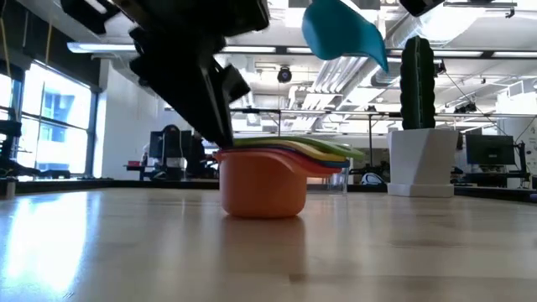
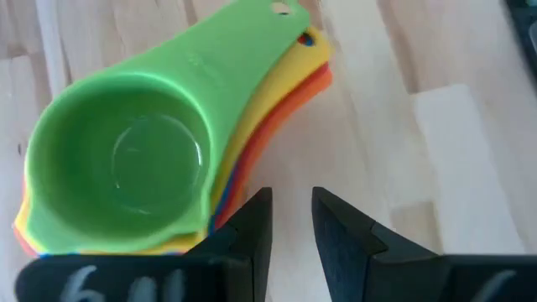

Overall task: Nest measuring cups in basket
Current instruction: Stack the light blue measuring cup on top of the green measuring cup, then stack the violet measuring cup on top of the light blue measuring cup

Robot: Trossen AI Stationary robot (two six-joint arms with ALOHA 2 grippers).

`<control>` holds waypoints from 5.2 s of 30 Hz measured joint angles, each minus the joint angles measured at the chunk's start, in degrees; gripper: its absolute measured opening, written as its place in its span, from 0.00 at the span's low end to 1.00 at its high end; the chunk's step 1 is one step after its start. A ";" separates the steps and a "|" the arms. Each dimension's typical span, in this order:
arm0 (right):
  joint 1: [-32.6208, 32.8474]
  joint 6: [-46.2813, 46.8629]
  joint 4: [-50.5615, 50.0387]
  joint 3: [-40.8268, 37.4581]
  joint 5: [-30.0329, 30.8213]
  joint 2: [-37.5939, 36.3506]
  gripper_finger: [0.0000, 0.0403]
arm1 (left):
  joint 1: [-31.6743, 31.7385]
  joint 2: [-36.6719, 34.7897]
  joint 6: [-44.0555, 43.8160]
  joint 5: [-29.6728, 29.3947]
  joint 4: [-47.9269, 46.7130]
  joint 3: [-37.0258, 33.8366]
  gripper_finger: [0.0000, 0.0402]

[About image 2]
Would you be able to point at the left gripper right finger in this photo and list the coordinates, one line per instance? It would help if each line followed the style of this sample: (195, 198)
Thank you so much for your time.
(356, 260)

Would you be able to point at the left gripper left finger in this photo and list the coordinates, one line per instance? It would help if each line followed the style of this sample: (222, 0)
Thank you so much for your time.
(235, 268)

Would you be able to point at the red plastic measuring cup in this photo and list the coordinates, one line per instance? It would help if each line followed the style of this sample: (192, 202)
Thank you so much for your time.
(234, 196)

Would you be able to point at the green plastic measuring cup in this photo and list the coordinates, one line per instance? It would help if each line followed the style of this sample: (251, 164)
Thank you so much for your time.
(126, 159)

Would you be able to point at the orange plastic measuring cup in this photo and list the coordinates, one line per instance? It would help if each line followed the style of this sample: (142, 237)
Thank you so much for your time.
(325, 79)

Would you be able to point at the yellow plastic measuring cup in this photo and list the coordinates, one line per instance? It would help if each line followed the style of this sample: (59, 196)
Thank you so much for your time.
(302, 58)

